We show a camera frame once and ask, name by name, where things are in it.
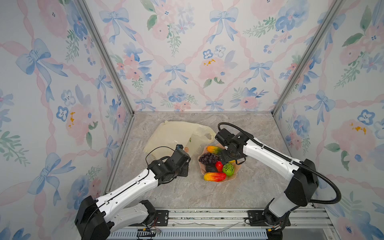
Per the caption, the right aluminium corner post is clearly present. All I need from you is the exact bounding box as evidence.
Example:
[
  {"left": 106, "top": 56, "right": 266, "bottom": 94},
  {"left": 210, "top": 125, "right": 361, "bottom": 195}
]
[{"left": 271, "top": 0, "right": 345, "bottom": 117}]

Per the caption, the green-orange mango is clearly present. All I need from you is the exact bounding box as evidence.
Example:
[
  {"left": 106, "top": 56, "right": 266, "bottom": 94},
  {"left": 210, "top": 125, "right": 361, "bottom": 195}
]
[{"left": 207, "top": 146, "right": 223, "bottom": 155}]

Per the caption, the yellow plastic bag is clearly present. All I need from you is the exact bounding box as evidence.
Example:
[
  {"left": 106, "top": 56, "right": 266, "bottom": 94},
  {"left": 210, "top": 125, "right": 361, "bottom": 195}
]
[{"left": 144, "top": 121, "right": 216, "bottom": 159}]

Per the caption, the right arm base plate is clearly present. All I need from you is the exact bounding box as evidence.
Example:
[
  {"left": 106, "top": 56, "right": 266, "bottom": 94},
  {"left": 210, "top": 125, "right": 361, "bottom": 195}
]
[{"left": 247, "top": 209, "right": 291, "bottom": 227}]

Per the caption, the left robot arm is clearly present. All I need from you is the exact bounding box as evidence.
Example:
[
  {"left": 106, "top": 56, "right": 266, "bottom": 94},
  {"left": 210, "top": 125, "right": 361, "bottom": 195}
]
[{"left": 75, "top": 145, "right": 191, "bottom": 240}]

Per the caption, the left aluminium corner post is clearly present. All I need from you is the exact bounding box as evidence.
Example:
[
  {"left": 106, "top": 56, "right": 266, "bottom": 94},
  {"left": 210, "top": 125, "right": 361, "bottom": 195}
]
[{"left": 74, "top": 0, "right": 134, "bottom": 118}]

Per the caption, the dark avocado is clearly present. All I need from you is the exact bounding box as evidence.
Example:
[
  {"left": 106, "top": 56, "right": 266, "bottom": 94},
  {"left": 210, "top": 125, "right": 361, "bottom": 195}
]
[{"left": 205, "top": 164, "right": 218, "bottom": 173}]

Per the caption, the red-yellow mango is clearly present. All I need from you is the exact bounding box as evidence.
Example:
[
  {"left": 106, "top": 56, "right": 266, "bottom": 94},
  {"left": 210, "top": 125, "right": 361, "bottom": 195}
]
[{"left": 204, "top": 172, "right": 227, "bottom": 182}]

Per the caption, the pink scalloped fruit plate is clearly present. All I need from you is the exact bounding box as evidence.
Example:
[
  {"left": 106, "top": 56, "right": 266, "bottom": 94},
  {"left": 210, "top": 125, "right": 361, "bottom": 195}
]
[{"left": 198, "top": 145, "right": 241, "bottom": 183}]

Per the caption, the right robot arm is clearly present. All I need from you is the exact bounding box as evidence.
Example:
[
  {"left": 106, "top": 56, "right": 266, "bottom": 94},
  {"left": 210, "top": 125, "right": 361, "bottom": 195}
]
[{"left": 215, "top": 129, "right": 319, "bottom": 226}]

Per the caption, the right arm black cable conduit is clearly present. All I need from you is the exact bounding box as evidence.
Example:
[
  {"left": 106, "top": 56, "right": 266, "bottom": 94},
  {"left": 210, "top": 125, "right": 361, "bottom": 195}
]
[{"left": 217, "top": 122, "right": 342, "bottom": 205}]

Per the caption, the green custard apple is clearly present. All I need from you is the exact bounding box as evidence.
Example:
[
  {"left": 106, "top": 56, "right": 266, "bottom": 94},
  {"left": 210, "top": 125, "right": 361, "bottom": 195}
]
[{"left": 222, "top": 163, "right": 235, "bottom": 177}]

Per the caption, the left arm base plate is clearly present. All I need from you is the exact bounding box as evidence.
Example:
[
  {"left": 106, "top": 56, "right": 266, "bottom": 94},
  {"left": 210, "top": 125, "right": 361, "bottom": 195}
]
[{"left": 151, "top": 210, "right": 170, "bottom": 227}]

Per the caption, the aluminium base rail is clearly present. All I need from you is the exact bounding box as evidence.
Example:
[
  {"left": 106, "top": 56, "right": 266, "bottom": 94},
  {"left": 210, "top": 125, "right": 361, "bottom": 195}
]
[{"left": 106, "top": 208, "right": 341, "bottom": 240}]

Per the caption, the aluminium corner post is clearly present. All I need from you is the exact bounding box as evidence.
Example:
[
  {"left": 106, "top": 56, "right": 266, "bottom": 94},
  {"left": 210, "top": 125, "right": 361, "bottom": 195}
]
[
  {"left": 74, "top": 0, "right": 134, "bottom": 118},
  {"left": 271, "top": 0, "right": 345, "bottom": 117}
]

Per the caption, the purple grape bunch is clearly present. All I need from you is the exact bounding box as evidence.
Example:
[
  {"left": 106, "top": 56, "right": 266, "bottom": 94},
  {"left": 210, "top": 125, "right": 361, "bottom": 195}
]
[{"left": 199, "top": 153, "right": 220, "bottom": 165}]

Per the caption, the red apple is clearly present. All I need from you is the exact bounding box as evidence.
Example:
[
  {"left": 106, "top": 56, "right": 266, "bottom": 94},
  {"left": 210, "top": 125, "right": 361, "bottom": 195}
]
[{"left": 215, "top": 161, "right": 224, "bottom": 173}]

